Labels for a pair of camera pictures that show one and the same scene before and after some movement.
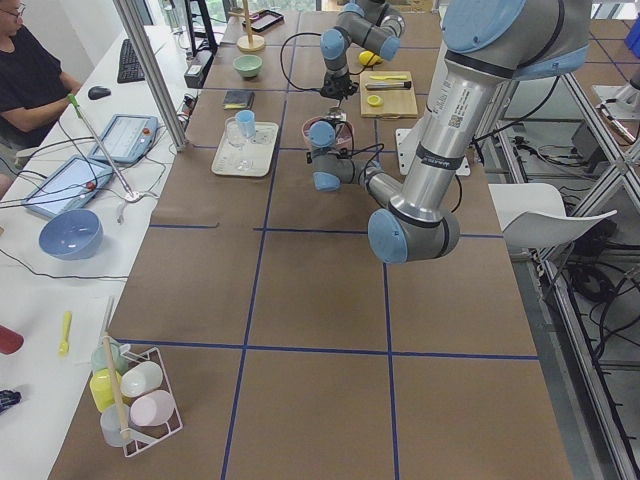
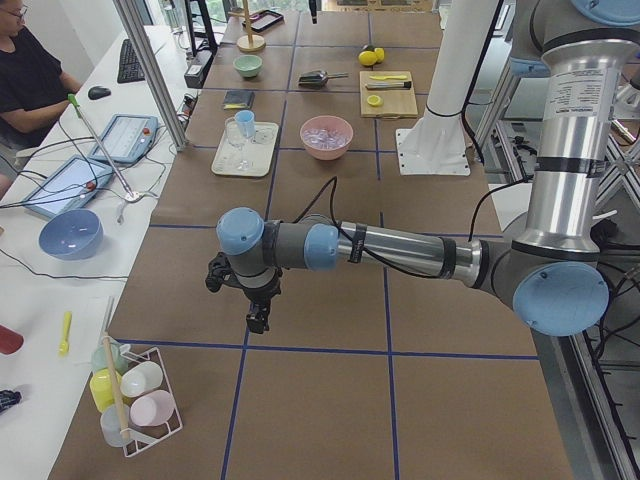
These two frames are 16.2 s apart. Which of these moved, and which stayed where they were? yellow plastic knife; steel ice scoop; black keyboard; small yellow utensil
Moved: steel ice scoop
Stayed: yellow plastic knife; small yellow utensil; black keyboard
